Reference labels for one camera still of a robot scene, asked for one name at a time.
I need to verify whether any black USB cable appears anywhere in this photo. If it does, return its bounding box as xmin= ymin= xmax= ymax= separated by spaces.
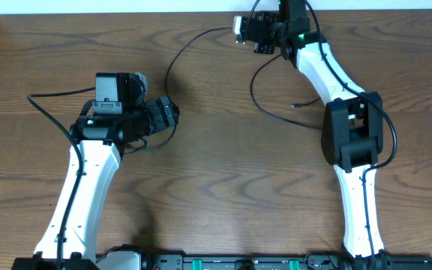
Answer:
xmin=124 ymin=26 xmax=324 ymax=154

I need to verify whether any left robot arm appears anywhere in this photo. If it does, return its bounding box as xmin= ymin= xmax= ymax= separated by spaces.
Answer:
xmin=12 ymin=72 xmax=180 ymax=269

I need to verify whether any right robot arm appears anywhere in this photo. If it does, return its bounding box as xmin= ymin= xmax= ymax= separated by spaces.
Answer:
xmin=232 ymin=1 xmax=398 ymax=269

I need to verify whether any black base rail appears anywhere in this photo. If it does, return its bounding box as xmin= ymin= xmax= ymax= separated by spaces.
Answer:
xmin=95 ymin=242 xmax=432 ymax=270

